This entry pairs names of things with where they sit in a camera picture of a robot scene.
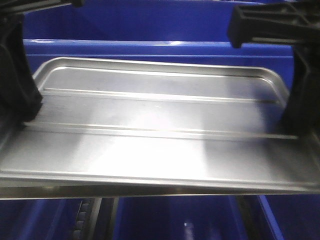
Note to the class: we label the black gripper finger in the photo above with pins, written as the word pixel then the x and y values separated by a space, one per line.
pixel 18 91
pixel 287 23

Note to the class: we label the small silver ridged tray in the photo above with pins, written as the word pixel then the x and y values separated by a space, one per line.
pixel 135 128

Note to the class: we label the large blue target box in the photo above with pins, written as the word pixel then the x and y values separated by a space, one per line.
pixel 174 31

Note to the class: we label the blue bin below rack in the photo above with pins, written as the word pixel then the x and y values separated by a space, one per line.
pixel 208 217

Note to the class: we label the grey roller rail between boxes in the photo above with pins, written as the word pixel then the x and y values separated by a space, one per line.
pixel 86 219

